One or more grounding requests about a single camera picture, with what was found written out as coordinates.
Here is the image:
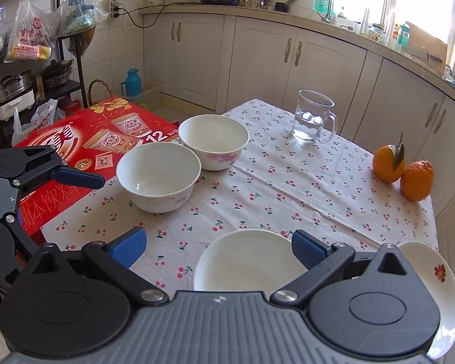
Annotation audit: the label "white fruit-pattern plate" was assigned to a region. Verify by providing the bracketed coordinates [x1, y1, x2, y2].
[399, 241, 455, 360]

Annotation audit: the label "white bowl pink flowers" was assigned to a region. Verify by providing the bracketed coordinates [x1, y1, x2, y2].
[178, 114, 250, 171]

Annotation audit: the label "white kitchen cabinets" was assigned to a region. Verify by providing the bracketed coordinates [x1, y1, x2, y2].
[142, 11, 455, 364]

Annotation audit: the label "kitchen faucet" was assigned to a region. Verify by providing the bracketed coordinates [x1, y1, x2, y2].
[302, 0, 337, 24]

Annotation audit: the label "teal thermos flask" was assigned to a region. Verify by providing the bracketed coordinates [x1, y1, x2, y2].
[120, 68, 142, 97]

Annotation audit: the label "orange with leaf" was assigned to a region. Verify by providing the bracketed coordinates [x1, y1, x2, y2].
[372, 135, 405, 184]

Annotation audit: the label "cherry-pattern tablecloth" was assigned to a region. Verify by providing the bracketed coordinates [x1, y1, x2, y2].
[42, 100, 438, 293]

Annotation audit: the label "orange without leaf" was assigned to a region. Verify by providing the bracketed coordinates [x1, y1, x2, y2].
[400, 160, 434, 202]

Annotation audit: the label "hanging plastic bag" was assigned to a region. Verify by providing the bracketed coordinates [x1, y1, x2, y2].
[4, 0, 56, 62]

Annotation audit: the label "glass mug with water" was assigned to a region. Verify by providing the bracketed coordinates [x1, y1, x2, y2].
[292, 89, 338, 144]

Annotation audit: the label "wooden cutting board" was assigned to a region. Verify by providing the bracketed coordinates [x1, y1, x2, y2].
[406, 22, 447, 64]

